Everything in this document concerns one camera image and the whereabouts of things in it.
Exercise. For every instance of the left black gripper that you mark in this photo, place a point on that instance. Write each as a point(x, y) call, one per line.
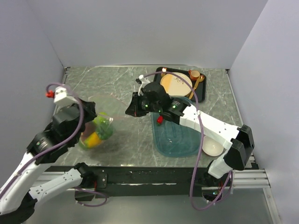
point(89, 107)

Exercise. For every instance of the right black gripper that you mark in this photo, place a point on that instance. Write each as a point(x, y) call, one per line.
point(134, 108)

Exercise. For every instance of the red chili toy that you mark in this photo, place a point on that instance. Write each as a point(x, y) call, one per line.
point(159, 120)

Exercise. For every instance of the yellow green mango toy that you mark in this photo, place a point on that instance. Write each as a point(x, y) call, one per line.
point(92, 140)

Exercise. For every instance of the green bell pepper toy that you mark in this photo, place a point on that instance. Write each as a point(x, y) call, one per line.
point(104, 131)

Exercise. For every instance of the clear zip top bag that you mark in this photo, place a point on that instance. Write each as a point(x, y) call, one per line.
point(110, 105)

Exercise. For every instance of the green apple toy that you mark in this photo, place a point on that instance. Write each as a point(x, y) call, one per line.
point(102, 118)

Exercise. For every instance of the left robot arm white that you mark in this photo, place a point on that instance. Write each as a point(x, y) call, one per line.
point(18, 196)

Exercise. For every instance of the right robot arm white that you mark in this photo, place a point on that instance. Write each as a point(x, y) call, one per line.
point(237, 141)

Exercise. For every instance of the teal plastic food container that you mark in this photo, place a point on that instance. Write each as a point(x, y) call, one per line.
point(174, 140)

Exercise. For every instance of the cream orange plate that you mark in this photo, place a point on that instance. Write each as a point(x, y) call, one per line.
point(175, 86)

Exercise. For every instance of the black serving tray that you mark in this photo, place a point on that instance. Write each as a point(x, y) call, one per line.
point(200, 91)

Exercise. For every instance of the orange small cup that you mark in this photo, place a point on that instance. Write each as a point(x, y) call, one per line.
point(194, 74)

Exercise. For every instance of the gold spoon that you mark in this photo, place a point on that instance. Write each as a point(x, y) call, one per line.
point(200, 79)

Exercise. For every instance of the white bowl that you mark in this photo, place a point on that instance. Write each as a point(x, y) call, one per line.
point(211, 147)

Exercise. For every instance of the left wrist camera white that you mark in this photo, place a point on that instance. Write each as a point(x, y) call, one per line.
point(61, 97)

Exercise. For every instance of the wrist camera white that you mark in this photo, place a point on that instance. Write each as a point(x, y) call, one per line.
point(61, 97)
point(142, 81)

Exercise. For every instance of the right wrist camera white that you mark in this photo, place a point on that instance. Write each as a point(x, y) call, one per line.
point(142, 81)

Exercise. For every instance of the black base frame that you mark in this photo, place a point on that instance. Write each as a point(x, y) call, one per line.
point(143, 181)

